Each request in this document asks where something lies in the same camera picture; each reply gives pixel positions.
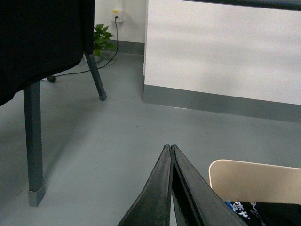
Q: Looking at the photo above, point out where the grey rack leg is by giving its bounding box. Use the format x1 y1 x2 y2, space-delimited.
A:
84 53 107 101
24 82 46 207

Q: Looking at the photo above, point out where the white wall socket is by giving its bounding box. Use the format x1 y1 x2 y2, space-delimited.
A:
112 9 124 23

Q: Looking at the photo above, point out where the black printed t-shirt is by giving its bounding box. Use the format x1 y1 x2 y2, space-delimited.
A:
226 201 301 226

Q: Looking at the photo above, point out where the grey rack rear leg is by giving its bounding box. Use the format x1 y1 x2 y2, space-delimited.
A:
84 53 107 101

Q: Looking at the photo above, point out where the grey rack front leg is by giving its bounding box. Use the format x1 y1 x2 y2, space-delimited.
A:
24 82 46 207

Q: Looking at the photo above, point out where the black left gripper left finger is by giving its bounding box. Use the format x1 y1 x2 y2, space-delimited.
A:
119 144 174 226

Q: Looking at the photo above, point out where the black power cable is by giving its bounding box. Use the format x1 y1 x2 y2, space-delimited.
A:
46 16 119 83

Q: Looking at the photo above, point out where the green potted plant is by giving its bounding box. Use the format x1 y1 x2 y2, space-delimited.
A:
93 24 117 62

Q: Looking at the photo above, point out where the cream plastic laundry hamper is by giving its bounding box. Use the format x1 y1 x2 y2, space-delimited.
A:
208 160 301 205

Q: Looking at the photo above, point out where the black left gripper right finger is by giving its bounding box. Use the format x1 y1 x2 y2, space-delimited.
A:
171 145 246 226

